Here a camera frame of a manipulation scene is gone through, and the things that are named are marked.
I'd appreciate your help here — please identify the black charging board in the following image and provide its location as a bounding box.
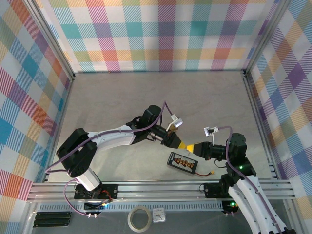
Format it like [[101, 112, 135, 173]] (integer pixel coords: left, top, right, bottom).
[[167, 151, 198, 173]]

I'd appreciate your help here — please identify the clear tape roll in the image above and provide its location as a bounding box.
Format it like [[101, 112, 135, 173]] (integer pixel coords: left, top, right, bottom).
[[127, 205, 152, 232]]

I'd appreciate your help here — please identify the small white square clock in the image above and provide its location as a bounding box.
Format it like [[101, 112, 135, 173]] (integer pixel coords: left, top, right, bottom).
[[152, 208, 167, 224]]

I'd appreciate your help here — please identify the black plastic strip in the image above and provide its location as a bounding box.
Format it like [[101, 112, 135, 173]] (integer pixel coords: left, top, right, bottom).
[[33, 221, 72, 227], [36, 211, 72, 217], [34, 216, 72, 222]]

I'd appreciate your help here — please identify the thin black cable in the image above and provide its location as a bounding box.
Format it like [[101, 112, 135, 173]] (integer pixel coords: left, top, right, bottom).
[[213, 158, 229, 169]]

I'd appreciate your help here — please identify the red wire yellow connector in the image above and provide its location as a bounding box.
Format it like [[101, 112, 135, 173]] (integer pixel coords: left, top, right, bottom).
[[194, 169, 216, 177]]

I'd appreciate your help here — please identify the aluminium side rail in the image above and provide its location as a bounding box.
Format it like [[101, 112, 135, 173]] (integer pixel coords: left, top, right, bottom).
[[43, 73, 76, 182], [243, 72, 280, 180]]

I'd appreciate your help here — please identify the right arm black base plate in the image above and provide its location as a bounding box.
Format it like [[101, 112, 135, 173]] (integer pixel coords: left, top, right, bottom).
[[203, 182, 231, 199]]

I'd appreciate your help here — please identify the long aluminium extrusion rail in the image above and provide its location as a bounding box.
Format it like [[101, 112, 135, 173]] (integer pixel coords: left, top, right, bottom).
[[28, 179, 297, 203]]

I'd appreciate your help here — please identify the grey slotted cable duct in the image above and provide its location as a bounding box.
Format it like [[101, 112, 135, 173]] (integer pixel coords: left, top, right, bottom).
[[39, 203, 224, 213]]

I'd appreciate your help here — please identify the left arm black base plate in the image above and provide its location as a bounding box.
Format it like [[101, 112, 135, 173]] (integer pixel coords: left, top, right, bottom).
[[74, 184, 119, 201]]

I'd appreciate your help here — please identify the aluminium frame post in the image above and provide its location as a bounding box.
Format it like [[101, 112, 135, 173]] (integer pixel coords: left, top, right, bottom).
[[24, 0, 76, 80], [242, 0, 293, 75]]

